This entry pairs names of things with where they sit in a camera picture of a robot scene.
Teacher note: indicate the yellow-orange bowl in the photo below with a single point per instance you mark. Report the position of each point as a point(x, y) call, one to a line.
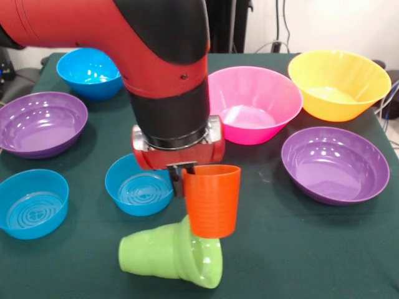
point(338, 78)

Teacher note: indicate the orange cup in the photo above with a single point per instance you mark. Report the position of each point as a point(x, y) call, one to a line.
point(212, 202)

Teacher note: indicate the dark green tablecloth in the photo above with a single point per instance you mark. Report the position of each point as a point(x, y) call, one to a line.
point(280, 249)

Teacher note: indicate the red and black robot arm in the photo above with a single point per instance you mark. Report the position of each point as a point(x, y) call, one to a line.
point(109, 37)

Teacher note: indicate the pink bowl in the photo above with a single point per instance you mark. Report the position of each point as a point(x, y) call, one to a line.
point(258, 93)

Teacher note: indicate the green cup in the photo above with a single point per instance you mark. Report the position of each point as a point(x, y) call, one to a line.
point(146, 252)

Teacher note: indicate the black equipment rack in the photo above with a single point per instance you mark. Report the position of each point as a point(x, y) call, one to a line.
point(6, 71)

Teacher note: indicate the deep smooth blue bowl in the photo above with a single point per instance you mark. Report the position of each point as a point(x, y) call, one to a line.
point(87, 74)

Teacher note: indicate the black rounded seat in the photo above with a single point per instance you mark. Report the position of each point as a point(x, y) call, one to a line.
point(25, 81)

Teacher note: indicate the blue bowl with ringed bottom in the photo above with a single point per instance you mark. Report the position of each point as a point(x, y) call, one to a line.
point(31, 202)
point(134, 193)

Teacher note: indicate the purple bowl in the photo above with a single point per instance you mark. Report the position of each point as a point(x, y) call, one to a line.
point(40, 124)
point(333, 168)

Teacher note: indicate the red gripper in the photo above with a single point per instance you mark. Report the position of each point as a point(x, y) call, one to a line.
point(177, 157)

